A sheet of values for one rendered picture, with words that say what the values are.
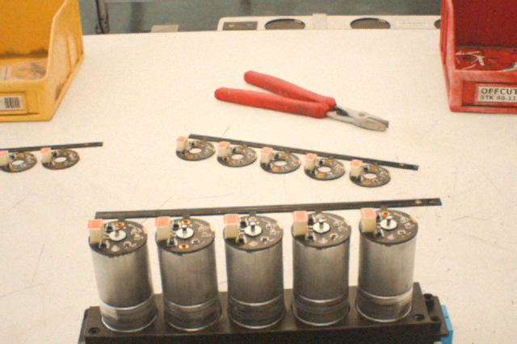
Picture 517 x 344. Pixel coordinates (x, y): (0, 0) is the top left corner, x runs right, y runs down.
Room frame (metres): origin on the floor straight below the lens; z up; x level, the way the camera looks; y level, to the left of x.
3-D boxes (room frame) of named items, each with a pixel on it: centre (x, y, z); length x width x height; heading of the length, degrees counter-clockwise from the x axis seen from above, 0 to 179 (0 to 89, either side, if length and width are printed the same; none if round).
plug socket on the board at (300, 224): (0.30, -0.02, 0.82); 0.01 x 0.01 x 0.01; 0
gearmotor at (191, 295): (0.30, 0.03, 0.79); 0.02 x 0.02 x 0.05
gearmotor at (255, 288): (0.30, 0.00, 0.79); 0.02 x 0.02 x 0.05
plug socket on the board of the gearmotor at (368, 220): (0.30, -0.05, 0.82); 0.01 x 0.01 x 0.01; 0
